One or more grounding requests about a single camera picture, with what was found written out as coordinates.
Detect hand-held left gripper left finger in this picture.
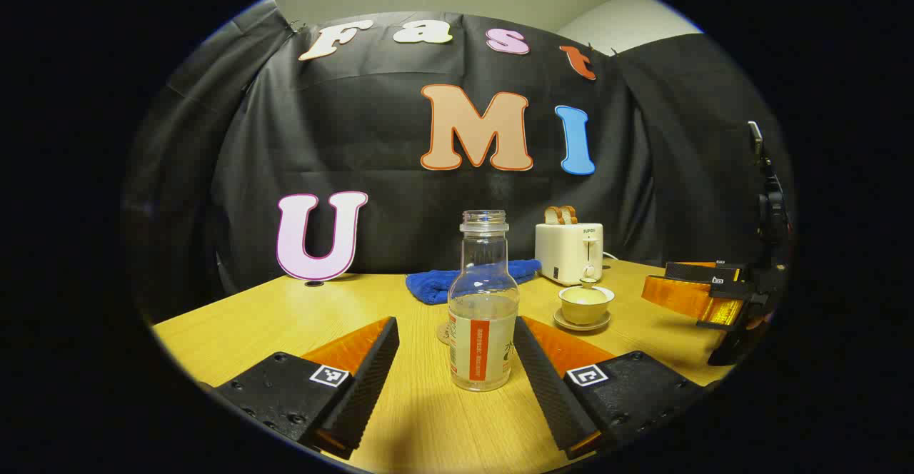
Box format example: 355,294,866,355
211,316,401,460

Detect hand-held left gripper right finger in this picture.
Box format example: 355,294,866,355
513,316,708,460

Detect cream ceramic teacup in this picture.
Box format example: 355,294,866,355
558,290,615,326

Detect cream teacup lid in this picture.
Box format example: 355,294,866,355
560,278,615,303

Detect clear water bottle orange label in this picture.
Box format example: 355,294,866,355
448,210,521,392

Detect blue towel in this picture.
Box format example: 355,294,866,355
406,259,542,306

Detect cream toaster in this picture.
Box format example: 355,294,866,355
535,222,605,286

